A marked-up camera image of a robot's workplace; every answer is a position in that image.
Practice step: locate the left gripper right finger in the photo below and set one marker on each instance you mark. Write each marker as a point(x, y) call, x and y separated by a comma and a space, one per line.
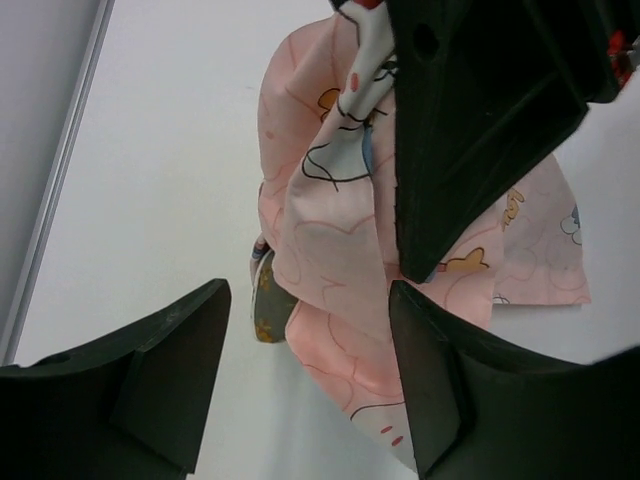
point(480, 407)

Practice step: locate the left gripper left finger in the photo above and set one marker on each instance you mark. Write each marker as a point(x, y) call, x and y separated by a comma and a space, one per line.
point(132, 404)

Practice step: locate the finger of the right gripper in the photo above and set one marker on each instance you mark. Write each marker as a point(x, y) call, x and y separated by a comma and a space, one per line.
point(485, 90)

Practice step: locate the grey pillow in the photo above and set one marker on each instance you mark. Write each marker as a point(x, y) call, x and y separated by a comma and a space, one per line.
point(271, 305)

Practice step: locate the pink cartoon pillowcase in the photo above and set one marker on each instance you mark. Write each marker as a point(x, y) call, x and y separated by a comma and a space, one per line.
point(326, 128)

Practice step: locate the rear aluminium frame rail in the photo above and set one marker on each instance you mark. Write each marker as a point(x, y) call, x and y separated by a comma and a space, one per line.
point(49, 54)

